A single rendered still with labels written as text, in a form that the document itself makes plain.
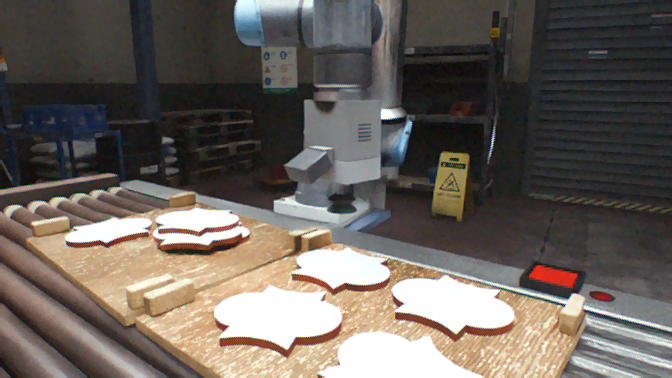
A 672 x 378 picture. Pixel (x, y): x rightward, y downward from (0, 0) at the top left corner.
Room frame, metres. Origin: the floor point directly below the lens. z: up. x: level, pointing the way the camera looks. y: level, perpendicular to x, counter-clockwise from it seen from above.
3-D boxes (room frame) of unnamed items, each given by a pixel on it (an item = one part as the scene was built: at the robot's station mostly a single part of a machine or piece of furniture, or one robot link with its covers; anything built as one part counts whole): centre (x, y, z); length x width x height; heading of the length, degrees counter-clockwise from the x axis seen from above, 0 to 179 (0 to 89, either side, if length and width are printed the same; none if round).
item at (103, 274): (0.73, 0.29, 0.93); 0.41 x 0.35 x 0.02; 49
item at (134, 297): (0.51, 0.23, 0.95); 0.06 x 0.02 x 0.03; 139
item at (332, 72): (0.59, -0.01, 1.21); 0.08 x 0.08 x 0.05
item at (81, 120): (3.50, 2.15, 0.96); 0.50 x 0.38 x 0.21; 75
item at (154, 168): (4.19, 2.00, 0.44); 0.59 x 0.59 x 0.88
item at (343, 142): (0.58, 0.01, 1.14); 0.12 x 0.09 x 0.16; 133
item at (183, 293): (0.49, 0.20, 0.95); 0.06 x 0.02 x 0.03; 141
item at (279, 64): (6.36, 0.81, 1.55); 0.61 x 0.02 x 0.91; 60
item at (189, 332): (0.47, -0.03, 0.93); 0.41 x 0.35 x 0.02; 51
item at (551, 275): (0.60, -0.32, 0.92); 0.06 x 0.06 x 0.01; 53
